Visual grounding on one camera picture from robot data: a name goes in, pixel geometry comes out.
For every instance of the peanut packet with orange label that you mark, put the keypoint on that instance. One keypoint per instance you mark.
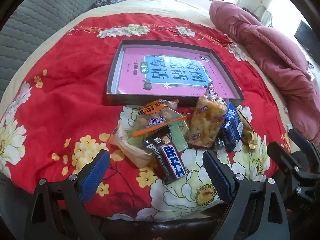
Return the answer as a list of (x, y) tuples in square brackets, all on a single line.
[(150, 120)]

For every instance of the dark blue patterned cloth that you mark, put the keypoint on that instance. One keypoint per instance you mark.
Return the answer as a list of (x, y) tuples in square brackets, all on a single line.
[(110, 1)]

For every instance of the pink book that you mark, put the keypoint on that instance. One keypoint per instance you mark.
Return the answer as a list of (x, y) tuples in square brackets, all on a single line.
[(135, 80)]

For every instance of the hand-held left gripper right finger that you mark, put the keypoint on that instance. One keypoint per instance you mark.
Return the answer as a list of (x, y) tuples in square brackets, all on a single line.
[(216, 175)]

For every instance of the grey cardboard box tray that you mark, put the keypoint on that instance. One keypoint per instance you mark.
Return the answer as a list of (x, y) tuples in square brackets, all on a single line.
[(120, 99)]

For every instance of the pink quilt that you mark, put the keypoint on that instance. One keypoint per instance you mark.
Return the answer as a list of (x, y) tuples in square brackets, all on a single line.
[(262, 47)]

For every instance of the black monitor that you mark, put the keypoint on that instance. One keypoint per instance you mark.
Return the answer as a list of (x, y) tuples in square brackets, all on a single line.
[(308, 40)]

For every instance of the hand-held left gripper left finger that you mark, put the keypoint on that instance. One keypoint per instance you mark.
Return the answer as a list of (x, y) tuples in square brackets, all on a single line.
[(96, 172)]

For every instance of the dark brown chocolate bar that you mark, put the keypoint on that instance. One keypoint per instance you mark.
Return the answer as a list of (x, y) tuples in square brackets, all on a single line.
[(170, 162)]

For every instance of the grey quilted headboard cover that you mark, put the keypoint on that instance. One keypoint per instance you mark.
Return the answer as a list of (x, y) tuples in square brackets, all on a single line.
[(30, 25)]

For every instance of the red floral blanket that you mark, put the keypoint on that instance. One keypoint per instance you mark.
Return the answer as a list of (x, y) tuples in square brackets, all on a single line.
[(75, 80)]

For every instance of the beige pastry packet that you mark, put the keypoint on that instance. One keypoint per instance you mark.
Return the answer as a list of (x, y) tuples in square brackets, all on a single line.
[(132, 150)]

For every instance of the gold snack packet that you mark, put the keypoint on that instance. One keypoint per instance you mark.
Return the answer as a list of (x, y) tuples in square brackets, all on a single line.
[(248, 132)]

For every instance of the blue snack packet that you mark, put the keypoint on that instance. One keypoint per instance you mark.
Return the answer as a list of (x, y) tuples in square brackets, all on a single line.
[(231, 127)]

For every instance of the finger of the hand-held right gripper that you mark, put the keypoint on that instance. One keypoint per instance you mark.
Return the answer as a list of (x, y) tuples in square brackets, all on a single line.
[(285, 162), (307, 147)]

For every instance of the clear packet with orange edge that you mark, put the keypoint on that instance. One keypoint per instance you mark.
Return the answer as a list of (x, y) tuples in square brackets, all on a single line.
[(160, 127)]

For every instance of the red lollipop packet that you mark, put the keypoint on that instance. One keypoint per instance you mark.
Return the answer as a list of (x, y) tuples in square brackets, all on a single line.
[(212, 92)]

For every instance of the yellow puffed snack packet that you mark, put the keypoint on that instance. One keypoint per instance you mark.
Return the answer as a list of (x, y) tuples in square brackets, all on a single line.
[(205, 125)]

